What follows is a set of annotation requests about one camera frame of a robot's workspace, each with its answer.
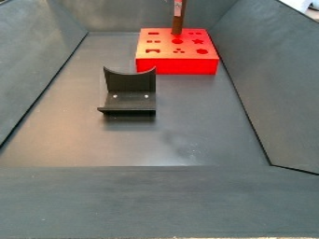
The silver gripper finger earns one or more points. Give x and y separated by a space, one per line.
178 8

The red shape sorting board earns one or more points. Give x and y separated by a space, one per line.
186 54

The black curved peg holder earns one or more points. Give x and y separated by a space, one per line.
131 92

